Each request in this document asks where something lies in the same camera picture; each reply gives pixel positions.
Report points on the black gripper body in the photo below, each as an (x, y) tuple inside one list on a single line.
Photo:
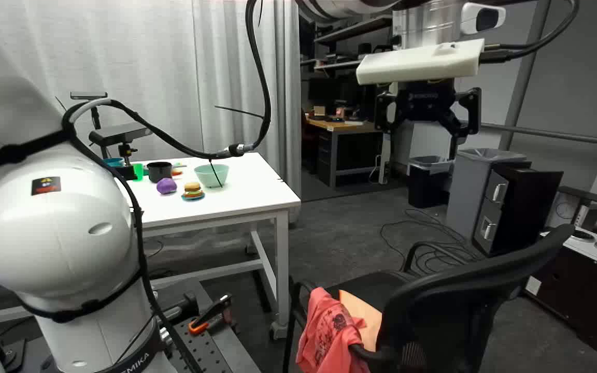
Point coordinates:
[(425, 102)]

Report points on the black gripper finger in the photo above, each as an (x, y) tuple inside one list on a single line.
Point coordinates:
[(468, 111), (383, 111)]

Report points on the orange shirt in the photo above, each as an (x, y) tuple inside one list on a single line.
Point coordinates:
[(326, 332)]

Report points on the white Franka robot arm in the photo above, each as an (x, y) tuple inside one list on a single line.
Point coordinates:
[(57, 229)]

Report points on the black mesh chair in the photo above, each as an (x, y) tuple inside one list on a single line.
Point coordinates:
[(449, 290)]

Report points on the wooden desk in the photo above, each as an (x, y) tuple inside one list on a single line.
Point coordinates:
[(342, 127)]

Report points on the dark background shelf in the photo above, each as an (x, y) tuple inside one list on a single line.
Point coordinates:
[(341, 47)]

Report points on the black trash bin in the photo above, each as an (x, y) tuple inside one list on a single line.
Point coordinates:
[(428, 183)]

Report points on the black drawer cabinet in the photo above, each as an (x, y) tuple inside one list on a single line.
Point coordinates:
[(527, 208)]

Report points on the white table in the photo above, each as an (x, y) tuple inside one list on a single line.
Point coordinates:
[(258, 186)]

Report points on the teal bowl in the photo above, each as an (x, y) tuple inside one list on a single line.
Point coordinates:
[(209, 175)]

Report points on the toy burger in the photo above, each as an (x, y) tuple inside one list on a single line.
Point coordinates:
[(193, 190)]

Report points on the white curtain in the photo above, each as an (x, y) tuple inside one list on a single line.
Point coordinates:
[(174, 68)]

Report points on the low black cabinet white top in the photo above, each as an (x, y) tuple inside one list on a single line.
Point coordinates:
[(588, 303)]

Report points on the purple toy ball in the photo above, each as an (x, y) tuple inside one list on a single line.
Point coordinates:
[(165, 185)]

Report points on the black cup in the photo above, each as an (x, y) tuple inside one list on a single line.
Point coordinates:
[(159, 171)]

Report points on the green toy block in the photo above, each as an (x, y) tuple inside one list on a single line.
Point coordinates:
[(138, 173)]

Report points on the black perforated base board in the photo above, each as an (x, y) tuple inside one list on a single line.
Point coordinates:
[(218, 352)]

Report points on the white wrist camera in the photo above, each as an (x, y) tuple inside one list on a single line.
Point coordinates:
[(483, 17)]

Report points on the grey wall handrail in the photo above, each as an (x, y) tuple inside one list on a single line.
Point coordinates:
[(560, 134)]

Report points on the white wall outlet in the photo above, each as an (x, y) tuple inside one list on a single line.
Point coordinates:
[(533, 286)]

